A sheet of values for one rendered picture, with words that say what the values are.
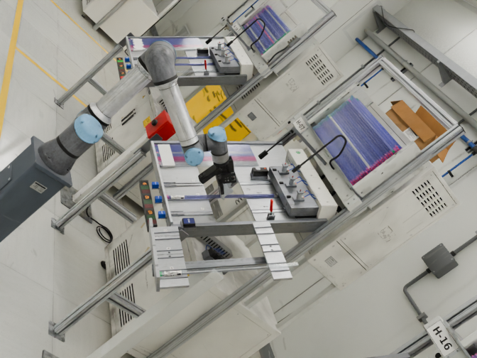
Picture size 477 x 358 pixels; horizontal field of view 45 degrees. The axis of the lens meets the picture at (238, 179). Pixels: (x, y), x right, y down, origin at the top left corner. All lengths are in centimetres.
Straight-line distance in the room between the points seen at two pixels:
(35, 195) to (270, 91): 195
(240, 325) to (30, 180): 125
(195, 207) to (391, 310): 190
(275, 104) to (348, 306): 149
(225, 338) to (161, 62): 144
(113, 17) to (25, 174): 473
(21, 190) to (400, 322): 255
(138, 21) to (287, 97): 338
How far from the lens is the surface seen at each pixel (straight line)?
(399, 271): 415
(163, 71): 223
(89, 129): 231
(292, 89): 392
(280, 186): 269
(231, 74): 377
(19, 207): 247
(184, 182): 270
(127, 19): 696
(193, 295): 224
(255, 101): 388
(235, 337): 301
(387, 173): 258
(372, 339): 402
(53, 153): 236
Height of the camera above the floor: 154
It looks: 12 degrees down
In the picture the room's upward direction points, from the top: 51 degrees clockwise
